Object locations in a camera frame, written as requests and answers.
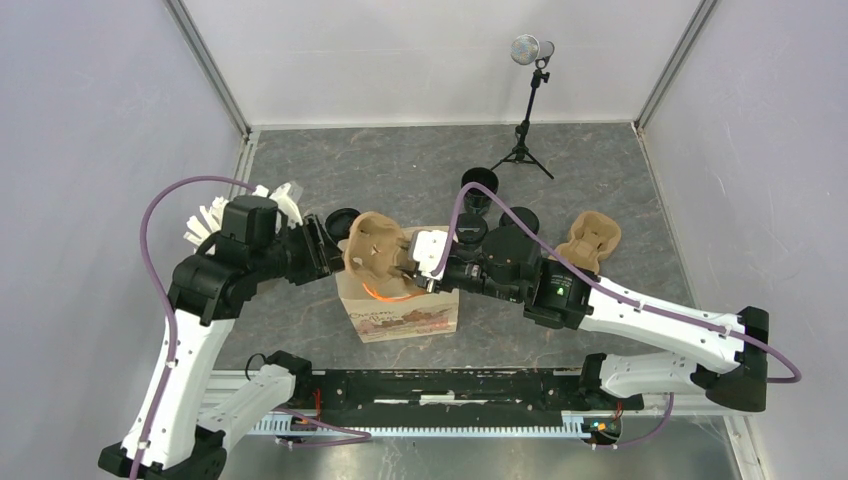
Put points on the black cup lid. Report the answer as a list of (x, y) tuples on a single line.
[(525, 215), (471, 229)]

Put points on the paper takeout bag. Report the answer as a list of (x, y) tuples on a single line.
[(376, 318)]

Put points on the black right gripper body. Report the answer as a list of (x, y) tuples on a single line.
[(465, 274)]

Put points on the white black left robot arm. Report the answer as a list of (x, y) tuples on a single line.
[(239, 244)]

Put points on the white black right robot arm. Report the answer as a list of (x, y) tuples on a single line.
[(719, 355)]

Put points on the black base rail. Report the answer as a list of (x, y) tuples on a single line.
[(525, 402)]

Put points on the microphone on black tripod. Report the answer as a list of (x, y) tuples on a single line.
[(528, 50)]

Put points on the white straws in cup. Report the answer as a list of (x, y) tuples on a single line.
[(200, 228)]

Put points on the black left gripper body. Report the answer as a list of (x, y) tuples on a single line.
[(304, 260)]

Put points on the stack of black lids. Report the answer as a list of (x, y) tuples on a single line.
[(339, 222)]

